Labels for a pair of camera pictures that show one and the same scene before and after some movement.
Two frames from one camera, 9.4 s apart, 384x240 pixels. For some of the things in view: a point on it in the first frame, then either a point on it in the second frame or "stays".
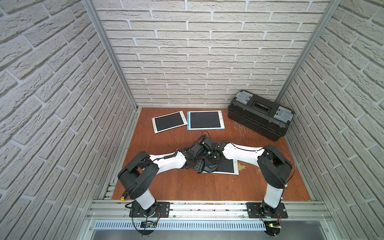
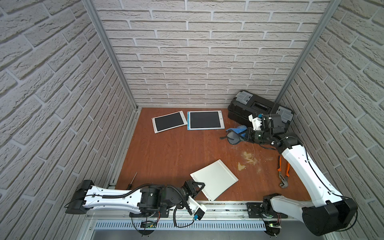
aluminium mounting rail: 208,210 stays
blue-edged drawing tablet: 205,120 stays
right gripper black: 207,163 -> 249,131
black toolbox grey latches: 270,121 stays
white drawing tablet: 228,166 -> 217,178
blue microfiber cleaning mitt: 210,168 -> 234,134
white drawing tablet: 168,121 stays
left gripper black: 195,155 -> 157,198
